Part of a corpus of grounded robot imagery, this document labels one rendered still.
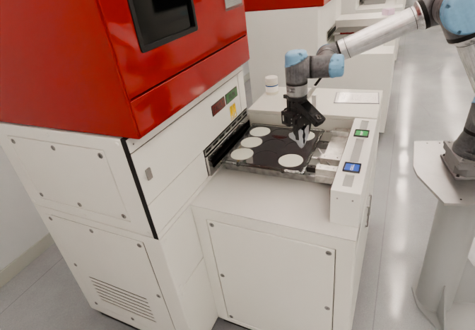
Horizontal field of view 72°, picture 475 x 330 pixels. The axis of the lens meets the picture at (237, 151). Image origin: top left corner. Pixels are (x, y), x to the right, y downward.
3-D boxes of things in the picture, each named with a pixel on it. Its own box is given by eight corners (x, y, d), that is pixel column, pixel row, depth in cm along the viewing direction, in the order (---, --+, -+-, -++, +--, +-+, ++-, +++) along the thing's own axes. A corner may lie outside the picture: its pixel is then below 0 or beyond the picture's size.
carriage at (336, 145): (314, 181, 127) (314, 175, 125) (333, 138, 155) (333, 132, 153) (336, 185, 124) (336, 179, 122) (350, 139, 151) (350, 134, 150)
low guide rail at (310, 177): (225, 169, 148) (225, 163, 147) (227, 166, 150) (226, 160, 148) (338, 186, 127) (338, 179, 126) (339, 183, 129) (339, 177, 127)
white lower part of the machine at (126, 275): (95, 316, 184) (31, 204, 143) (176, 221, 246) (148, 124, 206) (201, 366, 154) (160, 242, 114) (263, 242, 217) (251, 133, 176)
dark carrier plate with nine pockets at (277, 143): (223, 160, 141) (222, 159, 141) (253, 126, 167) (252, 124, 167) (300, 172, 126) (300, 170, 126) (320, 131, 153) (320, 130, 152)
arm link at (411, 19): (458, -26, 103) (311, 44, 124) (470, -24, 94) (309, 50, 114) (466, 10, 107) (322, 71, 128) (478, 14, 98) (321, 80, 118)
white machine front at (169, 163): (153, 238, 115) (119, 139, 95) (245, 133, 177) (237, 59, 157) (160, 240, 114) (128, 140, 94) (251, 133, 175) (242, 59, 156)
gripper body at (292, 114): (294, 118, 128) (293, 89, 122) (312, 124, 122) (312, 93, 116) (281, 125, 124) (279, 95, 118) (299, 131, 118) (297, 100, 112)
